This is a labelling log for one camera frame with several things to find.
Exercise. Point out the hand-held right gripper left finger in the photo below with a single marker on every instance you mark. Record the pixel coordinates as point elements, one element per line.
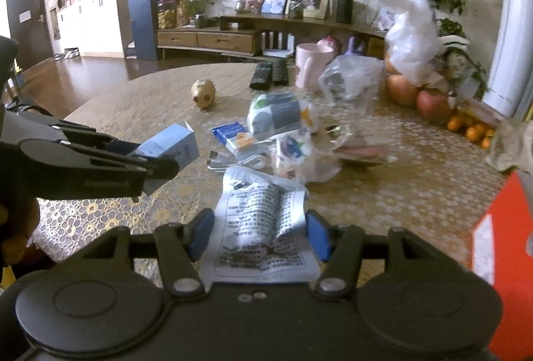
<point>203,235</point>

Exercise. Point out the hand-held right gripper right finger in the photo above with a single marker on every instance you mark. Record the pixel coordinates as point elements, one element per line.
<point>317,237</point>

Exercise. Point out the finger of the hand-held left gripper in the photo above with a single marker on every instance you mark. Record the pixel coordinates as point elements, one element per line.
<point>87,136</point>
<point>100,173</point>

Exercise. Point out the printed paper leaflet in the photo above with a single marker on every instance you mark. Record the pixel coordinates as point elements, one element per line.
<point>254,211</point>

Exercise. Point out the small blue white box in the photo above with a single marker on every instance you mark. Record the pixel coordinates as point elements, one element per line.
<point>177,143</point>

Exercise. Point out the beige pig figurine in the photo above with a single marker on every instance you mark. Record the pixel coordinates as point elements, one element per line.
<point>204,93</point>

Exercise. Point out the white plastic bag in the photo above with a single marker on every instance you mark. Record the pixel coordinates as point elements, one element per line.
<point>279,115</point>
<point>412,40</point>

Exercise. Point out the orange cardboard box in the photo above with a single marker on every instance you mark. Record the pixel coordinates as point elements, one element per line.
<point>506,244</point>

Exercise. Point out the lace-covered desktop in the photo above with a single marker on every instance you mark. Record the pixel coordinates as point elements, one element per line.
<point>125,103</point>

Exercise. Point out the person's left hand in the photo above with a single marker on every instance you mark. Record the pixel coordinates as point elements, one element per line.
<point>16,225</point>

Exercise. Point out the dark wooden door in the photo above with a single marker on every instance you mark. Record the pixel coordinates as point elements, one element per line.
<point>25,17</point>

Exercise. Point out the printed plastic bag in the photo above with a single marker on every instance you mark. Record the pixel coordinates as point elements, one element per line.
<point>293,150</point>

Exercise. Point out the blue flat packet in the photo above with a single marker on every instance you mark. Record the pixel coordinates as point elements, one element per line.
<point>227,132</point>

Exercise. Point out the glass jar yellow contents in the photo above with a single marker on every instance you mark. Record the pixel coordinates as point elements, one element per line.
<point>167,17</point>

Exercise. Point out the clear plastic bag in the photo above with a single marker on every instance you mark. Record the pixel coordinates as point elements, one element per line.
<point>352,80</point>

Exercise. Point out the wooden tv cabinet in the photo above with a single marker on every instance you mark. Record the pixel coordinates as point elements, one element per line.
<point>225,39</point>

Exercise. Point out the black remote control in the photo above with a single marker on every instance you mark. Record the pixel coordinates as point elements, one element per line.
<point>261,76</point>
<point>280,71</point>

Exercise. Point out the pink mug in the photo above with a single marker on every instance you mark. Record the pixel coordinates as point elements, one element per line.
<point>312,65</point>

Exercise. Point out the pile of oranges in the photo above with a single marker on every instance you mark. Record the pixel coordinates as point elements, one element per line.
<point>470,128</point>

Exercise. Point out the beige crumpled cloth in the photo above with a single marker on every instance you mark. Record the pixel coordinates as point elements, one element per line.
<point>510,146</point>

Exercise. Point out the black cylinder speaker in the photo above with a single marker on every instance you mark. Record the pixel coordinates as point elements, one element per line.
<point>344,10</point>

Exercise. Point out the wooden photo frame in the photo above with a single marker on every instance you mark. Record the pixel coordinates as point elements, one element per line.
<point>315,3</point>

